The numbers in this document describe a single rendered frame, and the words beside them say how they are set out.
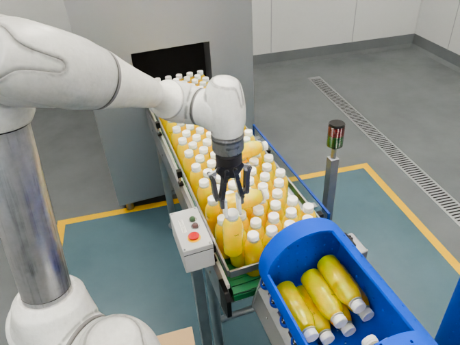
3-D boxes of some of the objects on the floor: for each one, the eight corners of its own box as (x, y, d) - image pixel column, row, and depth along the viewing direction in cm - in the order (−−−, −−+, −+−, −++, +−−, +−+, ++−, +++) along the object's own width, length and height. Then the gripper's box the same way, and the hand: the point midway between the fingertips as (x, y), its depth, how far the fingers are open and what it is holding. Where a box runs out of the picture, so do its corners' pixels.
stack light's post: (313, 325, 230) (331, 161, 166) (309, 319, 233) (326, 156, 169) (320, 322, 231) (339, 159, 167) (316, 317, 234) (335, 154, 170)
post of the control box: (211, 398, 200) (189, 254, 142) (209, 390, 203) (186, 246, 145) (219, 395, 201) (200, 251, 143) (216, 387, 204) (197, 243, 146)
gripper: (203, 163, 111) (210, 228, 124) (261, 150, 115) (261, 214, 128) (196, 150, 116) (203, 213, 130) (250, 137, 120) (252, 200, 134)
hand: (231, 205), depth 127 cm, fingers closed on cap, 4 cm apart
